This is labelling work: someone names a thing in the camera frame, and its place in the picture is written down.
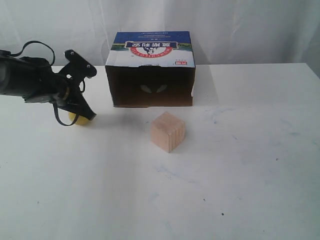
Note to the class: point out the light wooden cube block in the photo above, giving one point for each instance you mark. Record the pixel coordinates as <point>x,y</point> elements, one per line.
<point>167,131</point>

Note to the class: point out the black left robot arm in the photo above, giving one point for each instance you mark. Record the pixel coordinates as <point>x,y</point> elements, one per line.
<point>7,66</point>

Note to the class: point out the yellow tennis ball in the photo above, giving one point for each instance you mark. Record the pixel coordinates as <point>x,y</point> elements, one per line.
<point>81,121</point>

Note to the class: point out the open blue white cardboard box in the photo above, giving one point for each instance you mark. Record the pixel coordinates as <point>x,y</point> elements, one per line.
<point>151,69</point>

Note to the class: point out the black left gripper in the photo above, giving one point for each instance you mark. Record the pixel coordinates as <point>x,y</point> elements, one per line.
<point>35,82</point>

